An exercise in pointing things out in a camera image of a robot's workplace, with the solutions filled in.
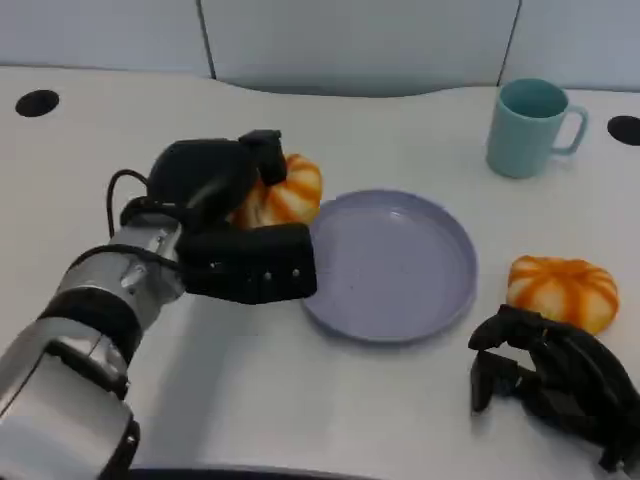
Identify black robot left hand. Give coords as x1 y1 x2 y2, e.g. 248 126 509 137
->
146 128 319 306

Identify pale green mug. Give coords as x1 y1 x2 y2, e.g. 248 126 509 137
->
485 78 590 180

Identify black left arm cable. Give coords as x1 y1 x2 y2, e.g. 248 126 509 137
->
106 169 152 236

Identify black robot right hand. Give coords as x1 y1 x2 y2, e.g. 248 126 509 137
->
467 304 640 474

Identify black round table cable hole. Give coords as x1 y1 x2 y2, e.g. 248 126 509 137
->
14 89 61 119
607 115 640 147

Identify orange white toy bread roll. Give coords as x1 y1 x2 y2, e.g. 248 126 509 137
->
505 254 620 336
229 153 324 231

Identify grey partition panel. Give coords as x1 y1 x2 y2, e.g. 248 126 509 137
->
198 0 521 98

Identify lilac plate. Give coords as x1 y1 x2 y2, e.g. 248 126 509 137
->
299 188 479 345

